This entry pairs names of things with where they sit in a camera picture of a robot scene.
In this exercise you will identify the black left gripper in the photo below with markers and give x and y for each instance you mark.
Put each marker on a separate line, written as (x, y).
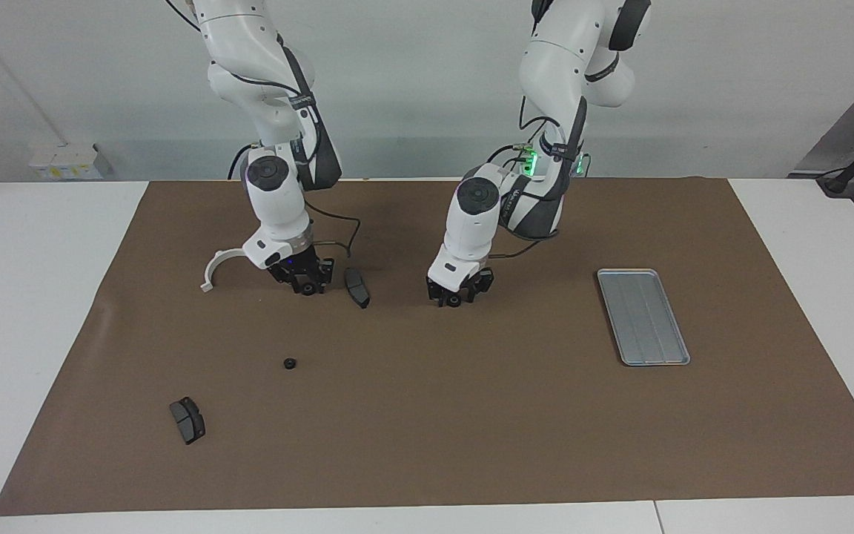
(464, 285)

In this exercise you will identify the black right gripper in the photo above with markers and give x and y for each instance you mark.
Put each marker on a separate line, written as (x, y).
(297, 267)

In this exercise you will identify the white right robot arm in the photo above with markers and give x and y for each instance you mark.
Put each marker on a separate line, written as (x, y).
(279, 200)

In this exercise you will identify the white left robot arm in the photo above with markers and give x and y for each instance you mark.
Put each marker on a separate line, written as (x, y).
(475, 222)

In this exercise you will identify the silver grooved metal tray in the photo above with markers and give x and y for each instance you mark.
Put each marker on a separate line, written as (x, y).
(642, 319)

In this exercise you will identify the long grey brake pad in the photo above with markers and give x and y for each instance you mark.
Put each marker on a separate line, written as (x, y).
(356, 285)

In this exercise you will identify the brown table mat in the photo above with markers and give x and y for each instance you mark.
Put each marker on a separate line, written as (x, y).
(471, 408)

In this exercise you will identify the short grey brake pad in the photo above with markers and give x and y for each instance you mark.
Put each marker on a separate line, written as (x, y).
(188, 421)

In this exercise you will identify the white curved plastic bracket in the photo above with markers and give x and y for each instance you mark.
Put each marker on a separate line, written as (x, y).
(207, 282)

